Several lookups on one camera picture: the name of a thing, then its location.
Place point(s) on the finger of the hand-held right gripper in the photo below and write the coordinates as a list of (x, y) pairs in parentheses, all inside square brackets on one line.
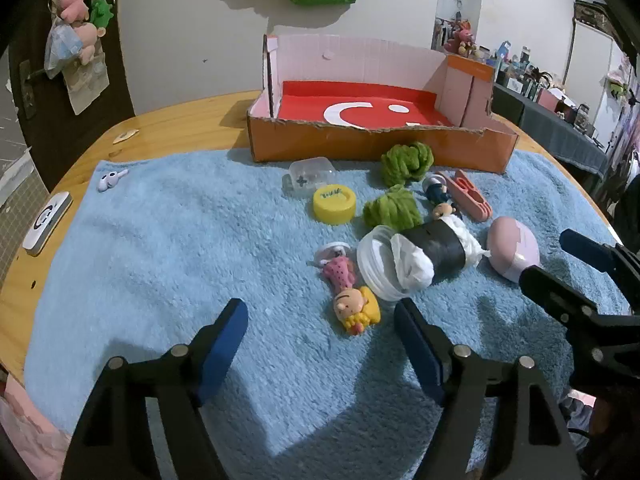
[(550, 292), (585, 252)]

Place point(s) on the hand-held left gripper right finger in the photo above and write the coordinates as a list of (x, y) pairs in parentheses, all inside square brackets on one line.
[(417, 355)]

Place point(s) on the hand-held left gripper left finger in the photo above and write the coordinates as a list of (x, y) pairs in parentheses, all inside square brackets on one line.
[(227, 345)]

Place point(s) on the pink egg-shaped device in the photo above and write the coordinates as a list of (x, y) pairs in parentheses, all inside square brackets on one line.
[(510, 247)]

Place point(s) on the yellow-hooded doll figurine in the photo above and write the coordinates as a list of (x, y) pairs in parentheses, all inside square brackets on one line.
[(352, 307)]

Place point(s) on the clear round dish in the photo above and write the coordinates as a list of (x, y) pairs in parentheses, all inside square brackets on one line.
[(372, 265)]

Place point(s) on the black roll with white tissue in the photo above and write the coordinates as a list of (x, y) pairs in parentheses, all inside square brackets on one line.
[(440, 250)]

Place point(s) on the pink plastic clip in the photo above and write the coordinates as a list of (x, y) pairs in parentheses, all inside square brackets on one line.
[(470, 200)]

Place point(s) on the green yarn ball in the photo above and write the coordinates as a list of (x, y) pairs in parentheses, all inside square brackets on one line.
[(392, 207), (407, 162)]

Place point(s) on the dark-haired doll figurine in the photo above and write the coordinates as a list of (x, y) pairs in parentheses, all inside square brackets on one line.
[(437, 192)]

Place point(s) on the yellow bottle cap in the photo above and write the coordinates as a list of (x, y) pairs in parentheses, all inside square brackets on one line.
[(334, 205)]

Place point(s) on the clear plastic case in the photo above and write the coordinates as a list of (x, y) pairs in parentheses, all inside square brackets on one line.
[(307, 175)]

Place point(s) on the orange cardboard box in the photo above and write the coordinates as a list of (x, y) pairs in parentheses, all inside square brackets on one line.
[(380, 147)]

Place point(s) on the light blue fluffy towel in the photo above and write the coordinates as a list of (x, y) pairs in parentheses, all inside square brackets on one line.
[(175, 260)]

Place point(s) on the dark cloth covered table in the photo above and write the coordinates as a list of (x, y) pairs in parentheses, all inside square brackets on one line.
[(550, 130)]

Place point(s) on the white cabinet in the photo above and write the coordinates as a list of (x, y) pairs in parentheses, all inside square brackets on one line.
[(592, 60)]

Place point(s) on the white small toy figure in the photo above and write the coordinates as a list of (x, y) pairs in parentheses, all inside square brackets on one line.
[(107, 181)]

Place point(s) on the white rectangular device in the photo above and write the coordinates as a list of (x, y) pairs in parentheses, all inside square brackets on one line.
[(45, 220)]

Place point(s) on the pink cloth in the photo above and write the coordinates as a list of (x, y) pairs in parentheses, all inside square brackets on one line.
[(25, 435)]

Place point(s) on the small paper tag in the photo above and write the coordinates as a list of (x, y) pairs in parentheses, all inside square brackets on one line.
[(124, 136)]

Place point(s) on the pink plush figure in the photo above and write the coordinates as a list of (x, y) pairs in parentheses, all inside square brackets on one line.
[(462, 35)]

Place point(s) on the hanging paper sheet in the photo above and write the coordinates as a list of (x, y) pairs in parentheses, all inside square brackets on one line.
[(87, 90)]

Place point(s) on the dark wooden door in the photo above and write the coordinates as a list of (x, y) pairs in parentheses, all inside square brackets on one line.
[(117, 75)]

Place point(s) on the clear plastic bag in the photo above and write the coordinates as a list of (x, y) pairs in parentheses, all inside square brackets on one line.
[(57, 52)]

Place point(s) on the green plush toy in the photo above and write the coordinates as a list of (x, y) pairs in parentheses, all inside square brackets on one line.
[(102, 12)]

